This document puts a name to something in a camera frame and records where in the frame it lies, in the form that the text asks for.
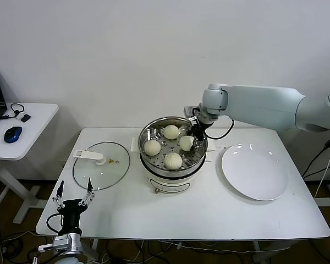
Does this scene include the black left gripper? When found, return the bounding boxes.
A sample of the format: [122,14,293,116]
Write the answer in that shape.
[52,178,94,234]

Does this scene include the white table leg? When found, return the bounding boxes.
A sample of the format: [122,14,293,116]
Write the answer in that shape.
[91,238,100,261]
[252,240,265,264]

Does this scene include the white round plate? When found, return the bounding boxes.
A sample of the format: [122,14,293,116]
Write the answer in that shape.
[221,143,289,201]

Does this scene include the perforated steel steamer basket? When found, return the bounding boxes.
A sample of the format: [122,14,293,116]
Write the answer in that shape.
[138,117,209,177]

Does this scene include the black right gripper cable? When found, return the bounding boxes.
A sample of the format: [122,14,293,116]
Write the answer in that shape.
[205,119,235,140]

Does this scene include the glass lid with white handle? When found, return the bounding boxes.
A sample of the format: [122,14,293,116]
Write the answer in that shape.
[73,141,131,191]

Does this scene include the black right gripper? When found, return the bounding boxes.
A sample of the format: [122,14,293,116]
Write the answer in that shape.
[188,122,207,151]

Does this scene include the white hanging cable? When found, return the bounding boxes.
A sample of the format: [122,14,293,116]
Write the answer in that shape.
[315,145,330,199]

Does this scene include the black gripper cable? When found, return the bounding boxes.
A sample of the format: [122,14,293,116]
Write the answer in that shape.
[205,119,235,140]
[46,213,64,234]

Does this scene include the white side table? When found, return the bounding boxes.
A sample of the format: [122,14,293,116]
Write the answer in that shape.
[0,103,60,225]

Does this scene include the blue computer mouse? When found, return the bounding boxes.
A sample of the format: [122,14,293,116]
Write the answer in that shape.
[4,126,24,144]

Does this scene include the white electric cooking pot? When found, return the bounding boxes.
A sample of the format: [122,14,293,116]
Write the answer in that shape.
[130,136,217,195]

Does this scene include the black looped cable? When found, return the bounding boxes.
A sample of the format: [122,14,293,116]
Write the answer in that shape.
[1,103,26,120]

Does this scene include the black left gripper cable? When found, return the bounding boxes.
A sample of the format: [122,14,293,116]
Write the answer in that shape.
[46,213,64,234]

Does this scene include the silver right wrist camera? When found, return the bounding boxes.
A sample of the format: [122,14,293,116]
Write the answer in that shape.
[183,106,201,119]

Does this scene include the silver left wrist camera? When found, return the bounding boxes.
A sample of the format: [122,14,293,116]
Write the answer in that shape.
[38,236,71,252]

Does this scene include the white steamed baozi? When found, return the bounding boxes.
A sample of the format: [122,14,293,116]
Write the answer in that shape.
[164,152,183,171]
[142,140,162,157]
[179,136,195,151]
[164,125,179,140]

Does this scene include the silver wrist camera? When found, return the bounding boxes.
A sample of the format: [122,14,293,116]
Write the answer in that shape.
[183,106,201,119]
[38,236,71,252]

